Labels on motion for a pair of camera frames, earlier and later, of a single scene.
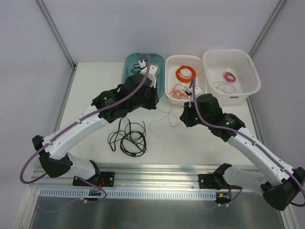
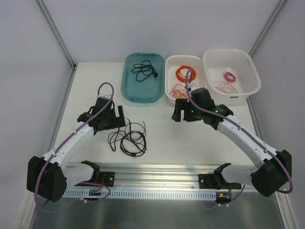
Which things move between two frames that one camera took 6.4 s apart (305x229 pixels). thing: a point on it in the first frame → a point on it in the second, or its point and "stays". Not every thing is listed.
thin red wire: x=179 y=93 stays
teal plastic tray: x=130 y=67 stays
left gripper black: x=152 y=99 → x=116 y=118
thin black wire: x=133 y=137 stays
